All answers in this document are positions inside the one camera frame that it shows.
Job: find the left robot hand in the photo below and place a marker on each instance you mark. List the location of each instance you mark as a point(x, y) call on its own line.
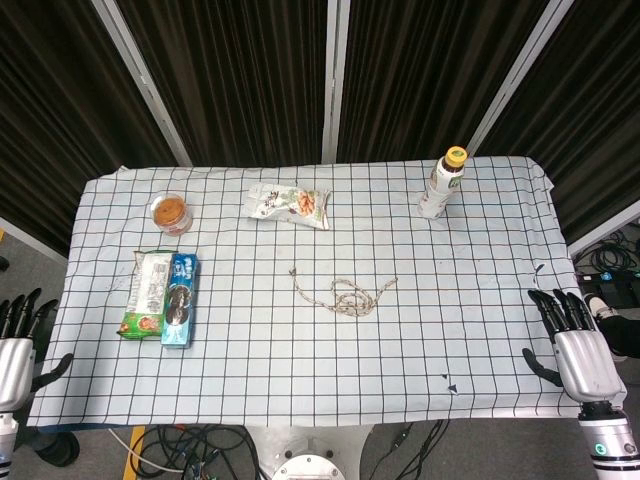
point(15, 365)

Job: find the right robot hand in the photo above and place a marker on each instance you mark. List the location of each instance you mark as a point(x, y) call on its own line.
point(587, 362)

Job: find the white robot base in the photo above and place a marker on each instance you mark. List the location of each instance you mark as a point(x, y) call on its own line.
point(310, 450)

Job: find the black trouser leg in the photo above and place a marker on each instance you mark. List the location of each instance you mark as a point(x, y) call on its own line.
point(625, 335)

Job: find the white shoe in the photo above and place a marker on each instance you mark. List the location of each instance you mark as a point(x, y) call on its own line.
point(602, 307)

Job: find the black power strip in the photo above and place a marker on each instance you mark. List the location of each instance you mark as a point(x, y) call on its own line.
point(610, 287)

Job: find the black shoe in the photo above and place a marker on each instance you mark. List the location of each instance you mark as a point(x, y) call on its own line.
point(55, 450)

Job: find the green biscuit pack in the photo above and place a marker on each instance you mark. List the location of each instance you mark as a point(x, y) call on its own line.
point(147, 290)

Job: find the blue cookie box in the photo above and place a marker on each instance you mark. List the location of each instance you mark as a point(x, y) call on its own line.
point(180, 300)

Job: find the clear jar orange contents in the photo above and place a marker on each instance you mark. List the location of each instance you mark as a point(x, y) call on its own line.
point(170, 212)

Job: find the drink bottle yellow cap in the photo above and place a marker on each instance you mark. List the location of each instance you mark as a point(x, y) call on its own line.
point(440, 190)

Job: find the black pleated curtain panel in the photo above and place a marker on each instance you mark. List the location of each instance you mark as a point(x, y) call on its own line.
point(50, 100)
point(425, 75)
point(240, 75)
point(600, 100)

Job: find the white checked tablecloth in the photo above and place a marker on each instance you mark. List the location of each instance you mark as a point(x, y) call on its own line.
point(300, 360)

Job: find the nut snack bag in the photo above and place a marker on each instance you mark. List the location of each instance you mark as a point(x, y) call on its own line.
point(290, 202)

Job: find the white partition frame rail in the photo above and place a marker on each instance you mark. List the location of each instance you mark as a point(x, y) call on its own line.
point(30, 239)
point(605, 227)

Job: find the white partition frame post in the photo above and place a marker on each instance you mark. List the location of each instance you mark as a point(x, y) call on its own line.
point(334, 75)
point(142, 80)
point(520, 75)

